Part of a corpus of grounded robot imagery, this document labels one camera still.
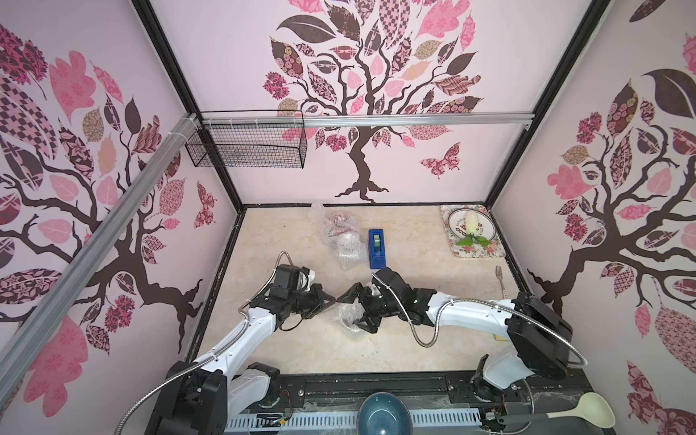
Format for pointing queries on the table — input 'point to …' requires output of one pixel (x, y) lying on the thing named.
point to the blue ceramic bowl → (382, 413)
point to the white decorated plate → (457, 226)
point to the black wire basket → (253, 139)
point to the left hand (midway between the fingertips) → (337, 305)
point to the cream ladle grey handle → (594, 407)
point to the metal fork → (499, 275)
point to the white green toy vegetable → (471, 222)
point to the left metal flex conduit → (241, 312)
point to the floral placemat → (495, 249)
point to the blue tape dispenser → (377, 252)
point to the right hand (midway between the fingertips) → (341, 310)
